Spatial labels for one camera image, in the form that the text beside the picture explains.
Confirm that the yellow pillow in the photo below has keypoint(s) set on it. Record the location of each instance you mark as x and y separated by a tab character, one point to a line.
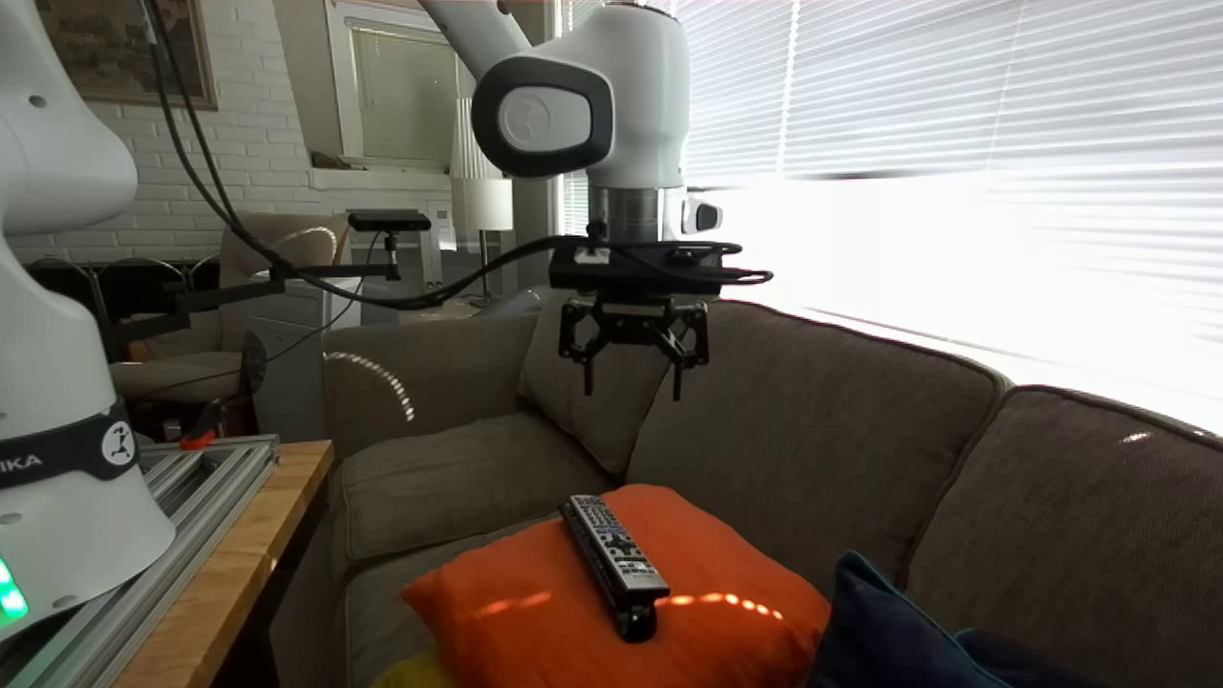
408	674

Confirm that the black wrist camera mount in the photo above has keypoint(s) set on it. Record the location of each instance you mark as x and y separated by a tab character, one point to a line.
635	267

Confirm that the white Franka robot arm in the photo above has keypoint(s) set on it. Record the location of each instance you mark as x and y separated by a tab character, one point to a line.
635	102

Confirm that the orange pillow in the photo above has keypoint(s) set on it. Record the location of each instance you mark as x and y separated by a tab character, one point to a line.
511	626

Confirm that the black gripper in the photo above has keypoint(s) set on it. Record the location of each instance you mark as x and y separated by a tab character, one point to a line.
634	320

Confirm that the small black remote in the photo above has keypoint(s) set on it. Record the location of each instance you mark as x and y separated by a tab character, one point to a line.
635	622

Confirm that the wooden table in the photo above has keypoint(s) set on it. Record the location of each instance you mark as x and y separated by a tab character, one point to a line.
243	576

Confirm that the framed wall picture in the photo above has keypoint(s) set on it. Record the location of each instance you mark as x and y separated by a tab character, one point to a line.
129	51

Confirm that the taupe fabric sofa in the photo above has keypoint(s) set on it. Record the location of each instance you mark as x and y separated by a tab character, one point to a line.
434	500

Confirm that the white window blinds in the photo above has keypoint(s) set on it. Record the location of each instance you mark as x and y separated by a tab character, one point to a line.
956	128

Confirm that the long black remote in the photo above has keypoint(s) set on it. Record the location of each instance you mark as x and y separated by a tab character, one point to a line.
615	549

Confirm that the aluminium rail frame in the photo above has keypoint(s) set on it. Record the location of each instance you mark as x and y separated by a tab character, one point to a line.
192	504

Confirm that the beige armchair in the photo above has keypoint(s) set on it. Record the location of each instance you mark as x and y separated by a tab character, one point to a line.
253	251

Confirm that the black stereo camera on stand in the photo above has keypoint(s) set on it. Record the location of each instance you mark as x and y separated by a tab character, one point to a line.
387	219

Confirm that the navy blue pillow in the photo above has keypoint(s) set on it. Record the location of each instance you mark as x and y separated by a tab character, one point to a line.
894	636

